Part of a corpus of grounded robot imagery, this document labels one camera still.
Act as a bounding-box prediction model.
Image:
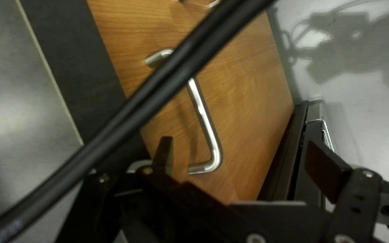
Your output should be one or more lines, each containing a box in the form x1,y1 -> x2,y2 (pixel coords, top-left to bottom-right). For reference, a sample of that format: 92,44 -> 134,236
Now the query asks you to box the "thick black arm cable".
0,0 -> 279,243

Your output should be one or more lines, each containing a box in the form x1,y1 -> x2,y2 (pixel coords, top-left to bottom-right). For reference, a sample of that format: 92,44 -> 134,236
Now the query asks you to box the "wooden drawer silver bar handle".
86,0 -> 227,182

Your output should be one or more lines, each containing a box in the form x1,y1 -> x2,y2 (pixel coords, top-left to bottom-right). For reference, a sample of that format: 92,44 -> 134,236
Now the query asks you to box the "stainless steel gas stove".
257,98 -> 338,213

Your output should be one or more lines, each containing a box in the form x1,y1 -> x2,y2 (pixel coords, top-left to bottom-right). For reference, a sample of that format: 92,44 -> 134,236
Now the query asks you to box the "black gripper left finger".
59,135 -> 268,243

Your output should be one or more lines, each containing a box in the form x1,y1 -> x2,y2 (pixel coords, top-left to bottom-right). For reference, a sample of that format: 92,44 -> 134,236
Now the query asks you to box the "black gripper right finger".
304,139 -> 389,243

